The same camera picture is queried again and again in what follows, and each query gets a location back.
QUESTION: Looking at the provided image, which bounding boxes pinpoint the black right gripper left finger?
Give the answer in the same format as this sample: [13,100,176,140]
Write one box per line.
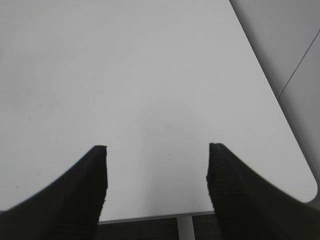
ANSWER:
[0,145,108,240]

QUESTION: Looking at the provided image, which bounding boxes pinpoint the white table leg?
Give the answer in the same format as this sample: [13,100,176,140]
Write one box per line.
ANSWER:
[176,216,196,240]

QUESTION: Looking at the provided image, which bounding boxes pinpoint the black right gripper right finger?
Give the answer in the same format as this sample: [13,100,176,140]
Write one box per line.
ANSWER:
[206,143,320,240]

